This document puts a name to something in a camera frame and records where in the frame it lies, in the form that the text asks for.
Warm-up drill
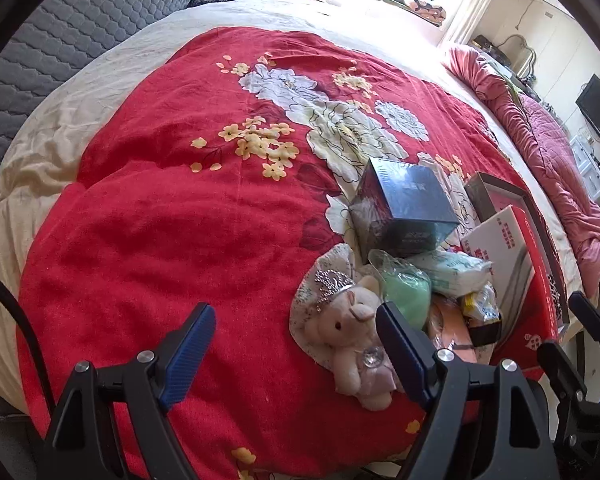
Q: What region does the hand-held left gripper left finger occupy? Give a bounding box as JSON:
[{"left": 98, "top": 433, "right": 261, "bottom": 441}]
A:
[{"left": 42, "top": 302, "right": 218, "bottom": 480}]

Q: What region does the grey quilted headboard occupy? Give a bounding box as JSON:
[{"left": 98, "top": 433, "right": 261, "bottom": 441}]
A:
[{"left": 0, "top": 0, "right": 220, "bottom": 206}]

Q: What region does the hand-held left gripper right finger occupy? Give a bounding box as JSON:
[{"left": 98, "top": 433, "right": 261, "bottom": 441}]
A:
[{"left": 375, "top": 301, "right": 561, "bottom": 480}]

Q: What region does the beige bed sheet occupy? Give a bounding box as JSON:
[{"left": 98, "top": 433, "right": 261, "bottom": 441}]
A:
[{"left": 0, "top": 0, "right": 583, "bottom": 416}]

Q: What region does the yellow and black snack packet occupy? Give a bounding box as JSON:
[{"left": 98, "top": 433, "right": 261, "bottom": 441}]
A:
[{"left": 461, "top": 284, "right": 504, "bottom": 347}]

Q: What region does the white tissue pack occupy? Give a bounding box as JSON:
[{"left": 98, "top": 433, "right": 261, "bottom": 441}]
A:
[{"left": 407, "top": 251, "right": 494, "bottom": 296}]

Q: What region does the floral cushion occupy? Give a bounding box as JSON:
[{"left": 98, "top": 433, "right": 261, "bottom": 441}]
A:
[{"left": 409, "top": 0, "right": 449, "bottom": 26}]

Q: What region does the red floral blanket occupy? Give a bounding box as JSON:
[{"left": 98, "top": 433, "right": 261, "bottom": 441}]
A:
[{"left": 16, "top": 26, "right": 561, "bottom": 478}]

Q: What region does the dark blue glossy box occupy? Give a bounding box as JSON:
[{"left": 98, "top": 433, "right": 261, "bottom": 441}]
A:
[{"left": 349, "top": 157, "right": 460, "bottom": 262}]

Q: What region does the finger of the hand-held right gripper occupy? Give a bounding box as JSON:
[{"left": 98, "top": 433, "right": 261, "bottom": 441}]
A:
[
  {"left": 536, "top": 340, "right": 590, "bottom": 411},
  {"left": 568, "top": 290, "right": 600, "bottom": 361}
]

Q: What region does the white drawer cabinet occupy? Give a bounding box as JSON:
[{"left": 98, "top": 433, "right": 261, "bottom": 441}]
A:
[{"left": 567, "top": 132, "right": 600, "bottom": 202}]

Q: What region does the pink item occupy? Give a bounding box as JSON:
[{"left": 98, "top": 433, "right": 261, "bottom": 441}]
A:
[{"left": 426, "top": 295, "right": 482, "bottom": 367}]

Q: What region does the cream curtain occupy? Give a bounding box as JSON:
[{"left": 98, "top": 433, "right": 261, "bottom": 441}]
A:
[{"left": 437, "top": 0, "right": 517, "bottom": 52}]

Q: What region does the shallow grey box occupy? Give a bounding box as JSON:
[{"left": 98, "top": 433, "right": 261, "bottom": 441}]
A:
[{"left": 463, "top": 172, "right": 572, "bottom": 326}]

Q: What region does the cream teddy bear with tiara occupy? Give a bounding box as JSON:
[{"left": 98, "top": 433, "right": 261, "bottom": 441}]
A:
[{"left": 304, "top": 270, "right": 406, "bottom": 412}]

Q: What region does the pink quilt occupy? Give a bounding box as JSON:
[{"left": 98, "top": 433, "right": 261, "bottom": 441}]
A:
[{"left": 440, "top": 44, "right": 600, "bottom": 297}]

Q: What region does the red and white carton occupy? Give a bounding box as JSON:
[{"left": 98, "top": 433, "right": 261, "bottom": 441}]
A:
[{"left": 460, "top": 205, "right": 561, "bottom": 382}]

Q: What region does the green cup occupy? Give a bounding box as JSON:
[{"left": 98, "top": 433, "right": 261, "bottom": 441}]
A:
[{"left": 369, "top": 249, "right": 433, "bottom": 332}]

